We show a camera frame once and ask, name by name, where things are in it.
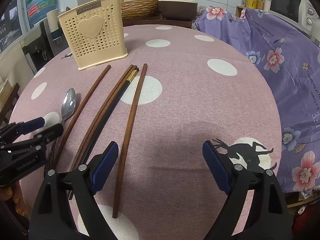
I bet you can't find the brown wooden chopstick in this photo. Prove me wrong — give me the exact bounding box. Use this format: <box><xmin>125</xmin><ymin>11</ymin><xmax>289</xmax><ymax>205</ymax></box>
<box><xmin>51</xmin><ymin>64</ymin><xmax>112</xmax><ymax>170</ymax></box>
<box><xmin>70</xmin><ymin>64</ymin><xmax>135</xmax><ymax>171</ymax></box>
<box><xmin>112</xmin><ymin>63</ymin><xmax>148</xmax><ymax>219</ymax></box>
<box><xmin>74</xmin><ymin>65</ymin><xmax>139</xmax><ymax>169</ymax></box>

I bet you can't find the black gold-band chopstick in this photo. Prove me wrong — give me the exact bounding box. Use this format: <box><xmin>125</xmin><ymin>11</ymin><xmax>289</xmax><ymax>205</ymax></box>
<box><xmin>68</xmin><ymin>68</ymin><xmax>139</xmax><ymax>201</ymax></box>

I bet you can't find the wooden handled steel spoon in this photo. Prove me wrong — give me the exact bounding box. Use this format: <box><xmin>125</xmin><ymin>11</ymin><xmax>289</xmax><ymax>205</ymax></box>
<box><xmin>43</xmin><ymin>139</ymin><xmax>57</xmax><ymax>177</ymax></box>

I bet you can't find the water dispenser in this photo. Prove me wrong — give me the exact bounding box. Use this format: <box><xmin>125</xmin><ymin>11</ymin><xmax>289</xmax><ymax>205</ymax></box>
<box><xmin>20</xmin><ymin>18</ymin><xmax>68</xmax><ymax>74</ymax></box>

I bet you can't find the cream plastic utensil holder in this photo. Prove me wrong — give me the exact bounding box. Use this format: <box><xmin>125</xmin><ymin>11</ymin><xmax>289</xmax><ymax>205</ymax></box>
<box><xmin>57</xmin><ymin>0</ymin><xmax>128</xmax><ymax>70</ymax></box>

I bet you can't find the dark wooden counter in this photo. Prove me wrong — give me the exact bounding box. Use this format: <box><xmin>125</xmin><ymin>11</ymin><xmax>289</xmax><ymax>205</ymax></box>
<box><xmin>123</xmin><ymin>15</ymin><xmax>192</xmax><ymax>29</ymax></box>

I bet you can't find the pink polka dot tablecloth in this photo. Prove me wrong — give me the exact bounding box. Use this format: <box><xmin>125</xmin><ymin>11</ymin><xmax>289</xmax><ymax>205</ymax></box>
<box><xmin>10</xmin><ymin>24</ymin><xmax>283</xmax><ymax>240</ymax></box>

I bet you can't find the purple floral cloth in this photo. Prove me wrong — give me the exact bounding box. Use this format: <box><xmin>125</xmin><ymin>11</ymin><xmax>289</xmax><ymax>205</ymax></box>
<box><xmin>195</xmin><ymin>7</ymin><xmax>319</xmax><ymax>194</ymax></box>

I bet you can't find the woven basin sink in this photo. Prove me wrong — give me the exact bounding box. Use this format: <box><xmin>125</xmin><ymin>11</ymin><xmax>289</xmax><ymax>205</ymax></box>
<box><xmin>121</xmin><ymin>0</ymin><xmax>158</xmax><ymax>21</ymax></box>

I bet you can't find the white brown rice cooker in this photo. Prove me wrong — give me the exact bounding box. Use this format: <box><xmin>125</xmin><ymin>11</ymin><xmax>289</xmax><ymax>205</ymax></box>
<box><xmin>158</xmin><ymin>0</ymin><xmax>197</xmax><ymax>21</ymax></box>

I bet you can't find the white microwave oven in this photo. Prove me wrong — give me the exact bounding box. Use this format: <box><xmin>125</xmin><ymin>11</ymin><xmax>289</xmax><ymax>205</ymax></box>
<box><xmin>268</xmin><ymin>0</ymin><xmax>318</xmax><ymax>35</ymax></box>

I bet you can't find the window with frame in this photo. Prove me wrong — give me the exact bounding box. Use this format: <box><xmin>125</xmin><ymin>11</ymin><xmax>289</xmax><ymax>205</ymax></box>
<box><xmin>1</xmin><ymin>0</ymin><xmax>28</xmax><ymax>52</ymax></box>

